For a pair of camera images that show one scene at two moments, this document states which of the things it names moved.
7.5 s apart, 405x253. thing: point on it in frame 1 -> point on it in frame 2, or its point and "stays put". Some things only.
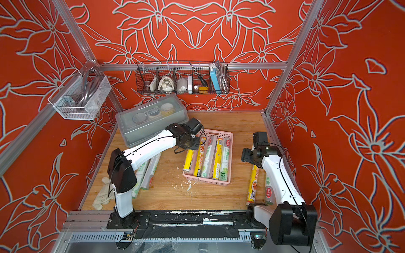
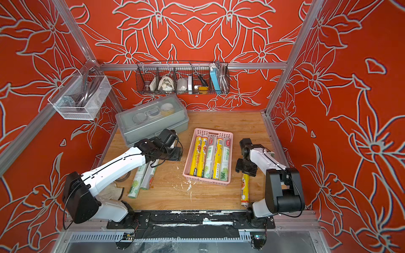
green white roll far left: [140, 173] stays put
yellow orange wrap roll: [251, 193] -> [244, 190]
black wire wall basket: [182, 78] stays put
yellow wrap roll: [189, 160] -> [195, 162]
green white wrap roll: [225, 159] stays put
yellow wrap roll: [218, 159] stays put
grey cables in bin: [89, 87] stays put
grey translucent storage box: [147, 120] stays put
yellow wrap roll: [198, 166] stays put
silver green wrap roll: [151, 168] stays put
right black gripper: [246, 155] -> [251, 172]
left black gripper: [196, 146] -> [179, 151]
